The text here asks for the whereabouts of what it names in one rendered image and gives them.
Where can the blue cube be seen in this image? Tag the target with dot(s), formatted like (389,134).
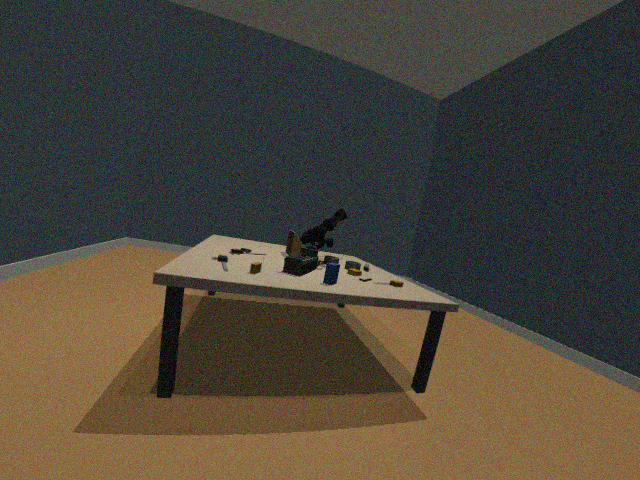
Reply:
(331,273)

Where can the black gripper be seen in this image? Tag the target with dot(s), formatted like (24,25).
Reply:
(317,238)

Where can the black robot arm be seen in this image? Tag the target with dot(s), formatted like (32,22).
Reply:
(328,224)

